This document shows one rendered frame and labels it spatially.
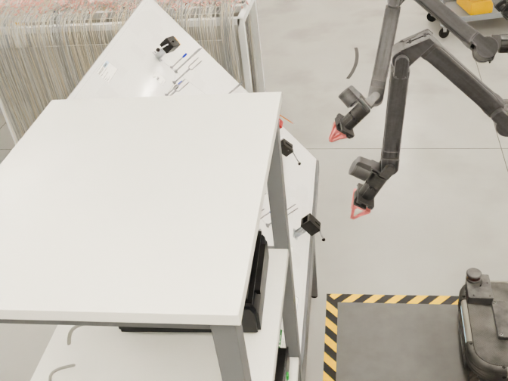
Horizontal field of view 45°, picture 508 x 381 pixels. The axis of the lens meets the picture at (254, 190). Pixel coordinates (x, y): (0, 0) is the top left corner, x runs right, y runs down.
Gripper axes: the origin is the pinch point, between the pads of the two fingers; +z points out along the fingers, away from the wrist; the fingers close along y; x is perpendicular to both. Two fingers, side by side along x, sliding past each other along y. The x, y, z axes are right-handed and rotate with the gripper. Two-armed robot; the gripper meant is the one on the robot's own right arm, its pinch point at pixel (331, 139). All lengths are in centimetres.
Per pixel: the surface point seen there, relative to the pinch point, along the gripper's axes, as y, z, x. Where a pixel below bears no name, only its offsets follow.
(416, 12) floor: -382, 49, 224
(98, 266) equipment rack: 128, -40, -101
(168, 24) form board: -35, 11, -70
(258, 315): 116, -26, -61
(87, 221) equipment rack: 117, -36, -102
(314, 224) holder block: 37.5, 12.4, -3.8
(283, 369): 106, 3, -32
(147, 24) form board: -25, 9, -79
